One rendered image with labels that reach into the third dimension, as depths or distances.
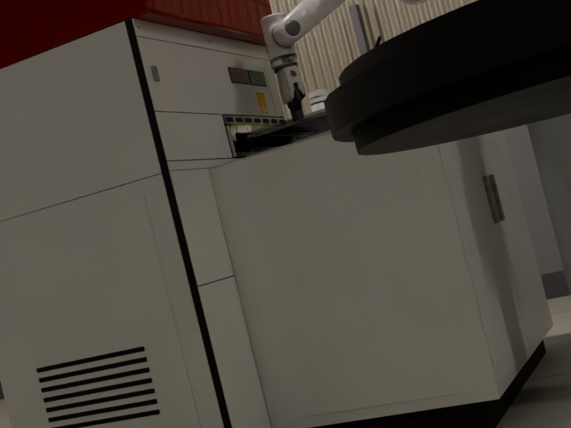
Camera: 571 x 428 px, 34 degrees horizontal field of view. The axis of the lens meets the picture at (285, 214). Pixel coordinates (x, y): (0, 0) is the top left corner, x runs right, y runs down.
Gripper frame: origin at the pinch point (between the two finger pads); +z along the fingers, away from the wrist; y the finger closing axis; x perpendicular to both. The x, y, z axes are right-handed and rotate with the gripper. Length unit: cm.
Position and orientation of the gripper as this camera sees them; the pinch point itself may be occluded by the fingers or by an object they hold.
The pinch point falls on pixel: (297, 117)
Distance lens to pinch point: 277.5
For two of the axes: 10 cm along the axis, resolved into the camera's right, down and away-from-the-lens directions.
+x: -9.3, 2.2, -2.9
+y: -2.8, 0.9, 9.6
